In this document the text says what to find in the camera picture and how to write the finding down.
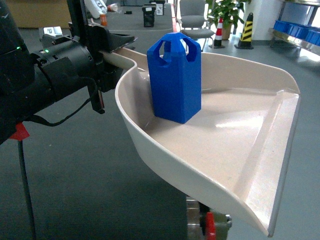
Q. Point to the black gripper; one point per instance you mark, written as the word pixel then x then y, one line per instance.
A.
pixel 69 66

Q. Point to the yellow black striped bollard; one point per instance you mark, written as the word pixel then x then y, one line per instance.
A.
pixel 245 40

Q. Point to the red white traffic cone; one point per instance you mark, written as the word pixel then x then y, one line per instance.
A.
pixel 217 42

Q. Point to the blue plastic part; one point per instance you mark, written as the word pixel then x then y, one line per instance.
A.
pixel 175 71

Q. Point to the beige plastic dustpan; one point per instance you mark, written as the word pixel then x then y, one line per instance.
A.
pixel 233 155

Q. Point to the green potted plant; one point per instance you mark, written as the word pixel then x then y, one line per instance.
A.
pixel 229 12

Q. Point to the large cardboard box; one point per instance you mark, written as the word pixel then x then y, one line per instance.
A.
pixel 39 13

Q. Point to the orange bottle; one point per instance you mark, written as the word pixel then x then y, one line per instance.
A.
pixel 103 19

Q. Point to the metal shelf rack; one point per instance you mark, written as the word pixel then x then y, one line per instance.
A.
pixel 303 36

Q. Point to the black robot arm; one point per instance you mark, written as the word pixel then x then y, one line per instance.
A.
pixel 32 81

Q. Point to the grey office chair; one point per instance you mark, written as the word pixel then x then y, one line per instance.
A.
pixel 193 22

